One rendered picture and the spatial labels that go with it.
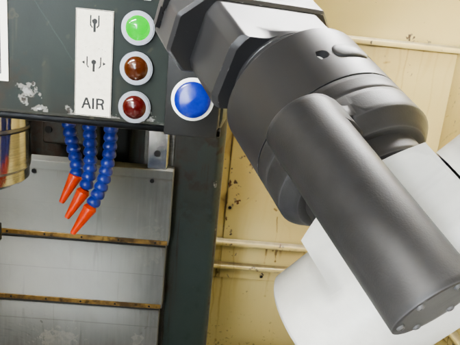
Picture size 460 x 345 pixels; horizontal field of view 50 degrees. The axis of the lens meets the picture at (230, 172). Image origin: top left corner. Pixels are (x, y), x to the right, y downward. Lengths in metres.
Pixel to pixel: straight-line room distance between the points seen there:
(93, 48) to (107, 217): 0.75
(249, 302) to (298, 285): 1.45
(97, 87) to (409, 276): 0.32
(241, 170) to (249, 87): 1.24
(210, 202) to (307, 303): 0.94
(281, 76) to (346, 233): 0.10
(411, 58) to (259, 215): 0.64
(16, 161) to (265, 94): 0.46
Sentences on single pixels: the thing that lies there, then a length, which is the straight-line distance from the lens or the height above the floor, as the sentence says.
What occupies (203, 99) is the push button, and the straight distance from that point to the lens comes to 0.41.
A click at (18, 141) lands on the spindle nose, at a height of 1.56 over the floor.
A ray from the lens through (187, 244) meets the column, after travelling 1.19.
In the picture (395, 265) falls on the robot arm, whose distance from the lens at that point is 0.17.
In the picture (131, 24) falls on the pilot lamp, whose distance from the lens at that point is 0.41.
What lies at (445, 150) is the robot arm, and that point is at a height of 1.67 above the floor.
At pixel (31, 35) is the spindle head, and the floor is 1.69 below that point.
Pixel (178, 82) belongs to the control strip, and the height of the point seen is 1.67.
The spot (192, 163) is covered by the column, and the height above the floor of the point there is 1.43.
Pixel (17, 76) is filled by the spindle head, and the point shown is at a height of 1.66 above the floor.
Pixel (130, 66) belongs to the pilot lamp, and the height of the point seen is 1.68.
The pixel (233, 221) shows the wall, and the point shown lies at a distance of 1.55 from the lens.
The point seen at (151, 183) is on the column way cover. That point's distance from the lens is 1.10.
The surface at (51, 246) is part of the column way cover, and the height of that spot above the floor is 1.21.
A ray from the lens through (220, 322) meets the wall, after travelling 1.71.
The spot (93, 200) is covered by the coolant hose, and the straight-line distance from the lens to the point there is 0.61.
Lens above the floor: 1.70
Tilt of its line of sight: 15 degrees down
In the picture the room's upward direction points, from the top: 6 degrees clockwise
